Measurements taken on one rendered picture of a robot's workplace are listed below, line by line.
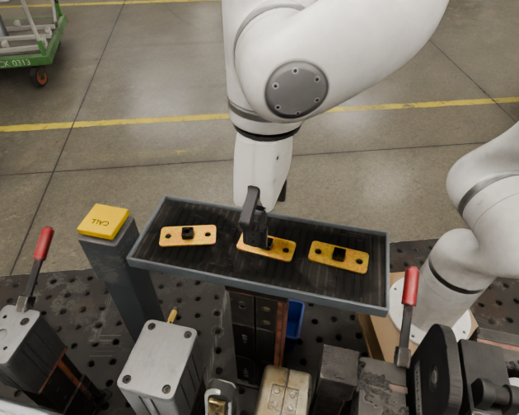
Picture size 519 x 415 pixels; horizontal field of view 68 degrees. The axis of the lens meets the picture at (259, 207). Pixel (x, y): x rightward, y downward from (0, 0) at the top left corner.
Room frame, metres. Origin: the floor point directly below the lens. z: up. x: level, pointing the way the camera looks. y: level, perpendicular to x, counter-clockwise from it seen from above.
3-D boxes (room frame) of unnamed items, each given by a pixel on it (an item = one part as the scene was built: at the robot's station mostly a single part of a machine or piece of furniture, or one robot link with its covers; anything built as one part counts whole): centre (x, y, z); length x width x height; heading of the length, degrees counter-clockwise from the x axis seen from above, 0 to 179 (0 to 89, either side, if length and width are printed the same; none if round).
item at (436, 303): (0.47, -0.40, 0.88); 0.19 x 0.19 x 0.18
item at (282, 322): (0.37, 0.00, 0.92); 0.10 x 0.08 x 0.45; 77
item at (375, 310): (0.37, 0.00, 1.16); 0.37 x 0.14 x 0.02; 77
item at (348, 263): (0.35, -0.11, 1.17); 0.08 x 0.04 x 0.01; 72
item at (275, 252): (0.37, -0.01, 1.17); 0.08 x 0.04 x 0.01; 72
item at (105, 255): (0.42, 0.25, 0.92); 0.08 x 0.08 x 0.44; 77
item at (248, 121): (0.37, -0.01, 1.40); 0.09 x 0.08 x 0.03; 162
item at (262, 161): (0.37, -0.01, 1.33); 0.10 x 0.07 x 0.11; 162
